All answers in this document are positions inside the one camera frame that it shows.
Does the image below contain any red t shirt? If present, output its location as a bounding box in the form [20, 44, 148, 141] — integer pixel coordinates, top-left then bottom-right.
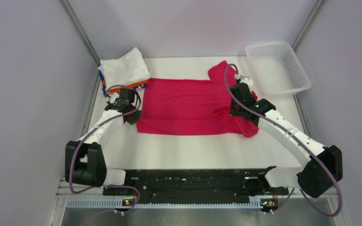
[136, 61, 259, 138]

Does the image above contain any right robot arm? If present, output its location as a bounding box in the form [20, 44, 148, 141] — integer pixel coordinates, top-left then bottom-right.
[228, 82, 343, 198]

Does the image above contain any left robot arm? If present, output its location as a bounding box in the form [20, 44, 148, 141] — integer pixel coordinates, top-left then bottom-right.
[65, 88, 142, 195]

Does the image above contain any orange folded t shirt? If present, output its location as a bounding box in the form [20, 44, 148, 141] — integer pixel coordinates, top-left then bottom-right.
[101, 80, 148, 96]

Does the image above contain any blue floral folded t shirt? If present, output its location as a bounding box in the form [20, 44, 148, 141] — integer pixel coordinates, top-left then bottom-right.
[98, 71, 148, 97]

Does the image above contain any white folded t shirt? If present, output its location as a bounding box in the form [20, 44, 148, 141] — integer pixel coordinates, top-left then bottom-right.
[98, 47, 151, 88]

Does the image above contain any white plastic basket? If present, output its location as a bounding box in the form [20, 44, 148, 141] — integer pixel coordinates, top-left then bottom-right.
[245, 41, 312, 96]

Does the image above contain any left aluminium frame post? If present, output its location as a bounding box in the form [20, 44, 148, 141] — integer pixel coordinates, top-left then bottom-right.
[59, 0, 100, 66]

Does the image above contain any aluminium frame post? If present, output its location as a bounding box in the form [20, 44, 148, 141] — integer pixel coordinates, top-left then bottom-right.
[59, 0, 100, 66]
[292, 0, 327, 52]

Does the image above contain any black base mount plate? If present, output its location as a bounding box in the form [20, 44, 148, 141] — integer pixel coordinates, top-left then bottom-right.
[103, 169, 289, 204]

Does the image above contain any right aluminium frame post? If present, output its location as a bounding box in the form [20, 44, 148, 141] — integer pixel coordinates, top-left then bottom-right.
[292, 0, 327, 52]

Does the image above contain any white slotted cable duct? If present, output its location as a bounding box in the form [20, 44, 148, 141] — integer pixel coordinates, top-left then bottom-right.
[67, 198, 263, 209]

